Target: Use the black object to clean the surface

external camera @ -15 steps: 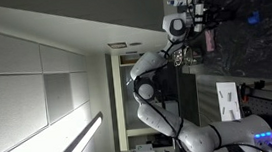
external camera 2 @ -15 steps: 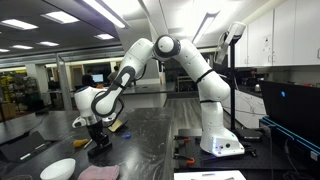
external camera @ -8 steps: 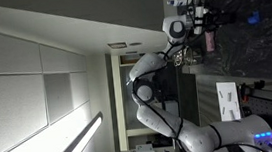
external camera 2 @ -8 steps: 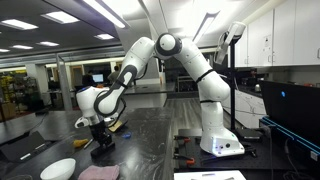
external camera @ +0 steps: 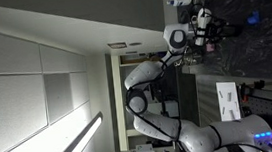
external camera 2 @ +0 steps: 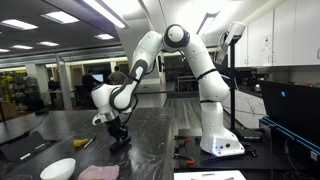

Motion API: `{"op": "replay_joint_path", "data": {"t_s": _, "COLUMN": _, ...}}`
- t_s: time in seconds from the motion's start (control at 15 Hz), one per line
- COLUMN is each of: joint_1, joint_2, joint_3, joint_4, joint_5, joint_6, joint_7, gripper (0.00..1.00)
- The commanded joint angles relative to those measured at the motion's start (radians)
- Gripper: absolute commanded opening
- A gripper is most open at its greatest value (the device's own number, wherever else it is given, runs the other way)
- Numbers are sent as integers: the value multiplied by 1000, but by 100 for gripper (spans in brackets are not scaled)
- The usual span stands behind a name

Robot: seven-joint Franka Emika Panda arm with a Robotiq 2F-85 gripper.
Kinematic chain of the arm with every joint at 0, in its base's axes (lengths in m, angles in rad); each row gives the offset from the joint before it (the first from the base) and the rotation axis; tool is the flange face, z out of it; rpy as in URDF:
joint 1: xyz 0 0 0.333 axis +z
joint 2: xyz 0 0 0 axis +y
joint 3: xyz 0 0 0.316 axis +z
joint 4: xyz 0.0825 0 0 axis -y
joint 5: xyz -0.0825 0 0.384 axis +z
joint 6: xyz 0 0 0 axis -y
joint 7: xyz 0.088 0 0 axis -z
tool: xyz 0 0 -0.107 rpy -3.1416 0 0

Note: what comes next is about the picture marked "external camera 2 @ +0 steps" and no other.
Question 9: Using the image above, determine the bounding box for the white marker pen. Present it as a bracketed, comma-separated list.
[83, 136, 96, 149]

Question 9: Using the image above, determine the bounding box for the black monitor right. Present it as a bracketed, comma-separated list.
[260, 81, 320, 146]

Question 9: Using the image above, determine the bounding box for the orange black clamp lower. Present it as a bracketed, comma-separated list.
[173, 154, 195, 165]

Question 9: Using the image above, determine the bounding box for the white bowl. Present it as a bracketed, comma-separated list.
[40, 158, 76, 180]

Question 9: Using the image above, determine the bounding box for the orange black clamp upper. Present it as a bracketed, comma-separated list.
[174, 135, 191, 143]

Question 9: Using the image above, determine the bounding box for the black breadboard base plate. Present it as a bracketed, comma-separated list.
[175, 135, 320, 173]

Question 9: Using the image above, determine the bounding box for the white paper sheet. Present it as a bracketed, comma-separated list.
[174, 170, 246, 180]

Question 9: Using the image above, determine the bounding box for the black camera stand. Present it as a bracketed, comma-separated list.
[214, 21, 262, 141]

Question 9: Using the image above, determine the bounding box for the orange black clamp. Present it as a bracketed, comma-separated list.
[174, 135, 191, 143]
[173, 154, 195, 165]

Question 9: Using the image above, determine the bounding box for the yellow handled tool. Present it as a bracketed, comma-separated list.
[73, 139, 88, 148]

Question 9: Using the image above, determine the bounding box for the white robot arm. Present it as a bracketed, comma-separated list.
[91, 24, 245, 157]

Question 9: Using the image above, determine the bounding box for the black laptop on counter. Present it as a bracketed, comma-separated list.
[0, 131, 54, 162]

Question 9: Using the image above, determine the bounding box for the pink cloth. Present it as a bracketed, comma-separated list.
[78, 165, 119, 180]

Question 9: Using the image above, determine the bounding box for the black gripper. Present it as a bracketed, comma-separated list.
[106, 117, 131, 143]

